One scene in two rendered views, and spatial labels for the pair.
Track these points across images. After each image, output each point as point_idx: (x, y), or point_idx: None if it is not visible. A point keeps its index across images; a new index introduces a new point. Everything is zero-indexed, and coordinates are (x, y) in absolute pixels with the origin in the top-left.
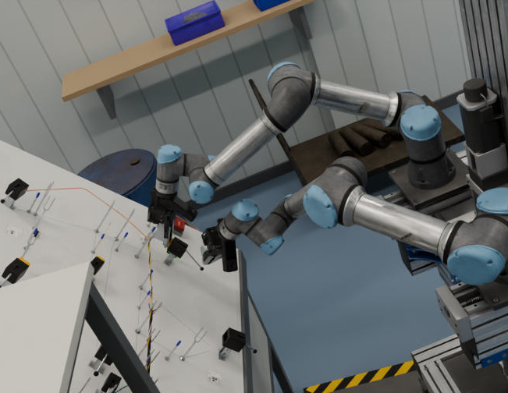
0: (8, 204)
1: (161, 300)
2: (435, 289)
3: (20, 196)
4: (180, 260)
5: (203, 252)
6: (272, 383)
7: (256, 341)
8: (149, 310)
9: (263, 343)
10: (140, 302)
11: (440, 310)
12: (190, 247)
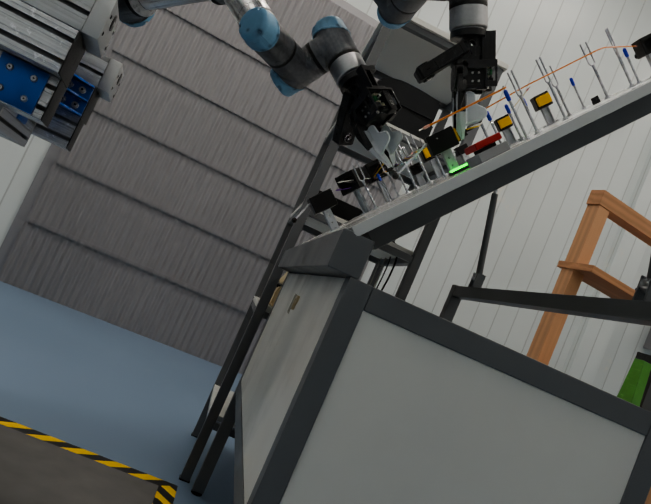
0: None
1: (429, 184)
2: (122, 64)
3: (639, 54)
4: (441, 180)
5: (394, 138)
6: (237, 474)
7: (282, 381)
8: (417, 149)
9: (261, 447)
10: (447, 175)
11: (109, 92)
12: (441, 181)
